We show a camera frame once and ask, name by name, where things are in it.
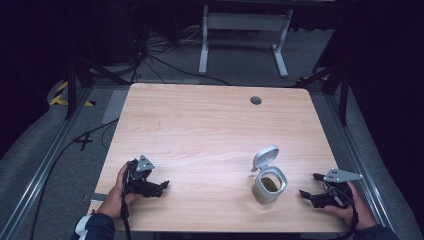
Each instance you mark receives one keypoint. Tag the white jar with flip lid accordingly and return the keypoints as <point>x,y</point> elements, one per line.
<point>268,188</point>

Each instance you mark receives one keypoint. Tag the person's right hand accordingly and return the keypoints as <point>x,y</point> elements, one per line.
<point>355,213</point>

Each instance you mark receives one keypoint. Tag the grey tape strip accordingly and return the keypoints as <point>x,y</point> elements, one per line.
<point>95,197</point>

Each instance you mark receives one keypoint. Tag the grey table grommet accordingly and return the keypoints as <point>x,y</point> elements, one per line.
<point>255,100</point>

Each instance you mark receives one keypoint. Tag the person's left hand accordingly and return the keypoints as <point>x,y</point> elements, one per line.
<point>115,200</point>

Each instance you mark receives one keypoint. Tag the yellow and black floor tape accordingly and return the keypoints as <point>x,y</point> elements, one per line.
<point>60,96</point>

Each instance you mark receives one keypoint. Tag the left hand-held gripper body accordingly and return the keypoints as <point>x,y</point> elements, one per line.
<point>138,180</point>

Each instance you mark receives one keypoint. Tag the dark green tea leaves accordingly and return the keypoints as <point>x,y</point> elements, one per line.
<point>269,184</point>

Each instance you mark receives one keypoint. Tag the black metal stand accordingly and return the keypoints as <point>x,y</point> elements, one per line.
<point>343,96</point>
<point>71,90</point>

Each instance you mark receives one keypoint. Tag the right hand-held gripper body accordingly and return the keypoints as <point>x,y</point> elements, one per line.
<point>335,198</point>

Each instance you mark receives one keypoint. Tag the aluminium floor rail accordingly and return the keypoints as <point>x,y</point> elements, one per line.
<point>43,170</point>
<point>358,156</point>

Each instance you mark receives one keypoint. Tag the grey floor tape patch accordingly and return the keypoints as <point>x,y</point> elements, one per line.
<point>115,106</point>

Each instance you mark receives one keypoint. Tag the white metal desk frame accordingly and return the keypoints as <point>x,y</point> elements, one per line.
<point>246,21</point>

